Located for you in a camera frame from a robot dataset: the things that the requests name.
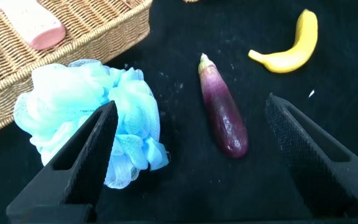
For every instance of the light blue bath pouf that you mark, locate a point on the light blue bath pouf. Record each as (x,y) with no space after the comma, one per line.
(67,93)

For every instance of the small white scrap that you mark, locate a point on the small white scrap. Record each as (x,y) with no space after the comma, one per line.
(311,93)

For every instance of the wicker basket with toiletries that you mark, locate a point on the wicker basket with toiletries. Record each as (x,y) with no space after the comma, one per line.
(104,25)

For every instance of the black table cloth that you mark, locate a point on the black table cloth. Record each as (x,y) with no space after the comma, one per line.
(197,199)

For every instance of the yellow banana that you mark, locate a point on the yellow banana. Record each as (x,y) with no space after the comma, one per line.
(297,53)

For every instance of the pink lotion bottle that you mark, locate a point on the pink lotion bottle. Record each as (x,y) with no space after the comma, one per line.
(33,21)

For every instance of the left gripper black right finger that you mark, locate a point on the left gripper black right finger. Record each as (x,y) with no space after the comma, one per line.
(309,161)

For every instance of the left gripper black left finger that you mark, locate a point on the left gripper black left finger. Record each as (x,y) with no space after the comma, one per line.
(82,174)

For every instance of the purple eggplant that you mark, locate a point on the purple eggplant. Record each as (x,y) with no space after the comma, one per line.
(225,118)

